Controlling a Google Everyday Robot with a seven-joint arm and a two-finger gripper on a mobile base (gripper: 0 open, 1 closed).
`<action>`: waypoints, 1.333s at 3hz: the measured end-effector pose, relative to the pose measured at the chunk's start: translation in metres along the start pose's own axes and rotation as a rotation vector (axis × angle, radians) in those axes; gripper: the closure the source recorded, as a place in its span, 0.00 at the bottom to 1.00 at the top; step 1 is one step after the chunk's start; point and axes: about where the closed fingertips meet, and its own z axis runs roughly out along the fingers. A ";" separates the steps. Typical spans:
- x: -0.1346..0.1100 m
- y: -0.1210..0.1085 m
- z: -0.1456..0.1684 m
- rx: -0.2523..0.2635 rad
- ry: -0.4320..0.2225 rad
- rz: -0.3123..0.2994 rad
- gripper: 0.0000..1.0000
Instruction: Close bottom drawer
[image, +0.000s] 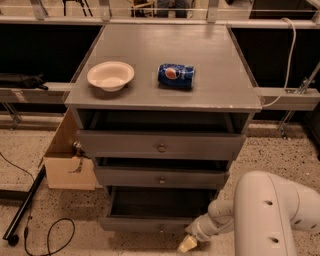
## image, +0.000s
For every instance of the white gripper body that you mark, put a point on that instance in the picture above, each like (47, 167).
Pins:
(202, 230)

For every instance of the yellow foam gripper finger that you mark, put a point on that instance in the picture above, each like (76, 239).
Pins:
(188, 243)

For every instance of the grey bottom drawer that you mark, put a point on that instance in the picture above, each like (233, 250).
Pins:
(156, 210)

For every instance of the grey drawer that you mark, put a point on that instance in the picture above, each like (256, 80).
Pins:
(161, 145)
(168, 173)
(156, 210)

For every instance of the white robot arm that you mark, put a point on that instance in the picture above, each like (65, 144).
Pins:
(263, 214)

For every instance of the grey middle drawer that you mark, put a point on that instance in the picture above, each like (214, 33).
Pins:
(168, 173)

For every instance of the grey wooden drawer cabinet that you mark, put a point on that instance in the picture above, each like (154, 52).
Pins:
(222, 99)

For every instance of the grey top drawer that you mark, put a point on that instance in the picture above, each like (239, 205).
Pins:
(161, 145)

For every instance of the cardboard box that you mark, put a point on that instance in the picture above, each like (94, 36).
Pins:
(66, 166)

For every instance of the blue Pepsi can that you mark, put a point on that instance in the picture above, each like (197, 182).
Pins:
(176, 75)

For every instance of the black metal bar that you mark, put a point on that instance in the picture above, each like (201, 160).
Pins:
(25, 199)

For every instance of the white paper bowl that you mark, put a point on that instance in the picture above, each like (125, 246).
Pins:
(110, 76)

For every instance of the metal railing frame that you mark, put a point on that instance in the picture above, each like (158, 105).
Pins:
(41, 44)

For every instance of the black bag on rail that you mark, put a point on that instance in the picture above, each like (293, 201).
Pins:
(13, 80)

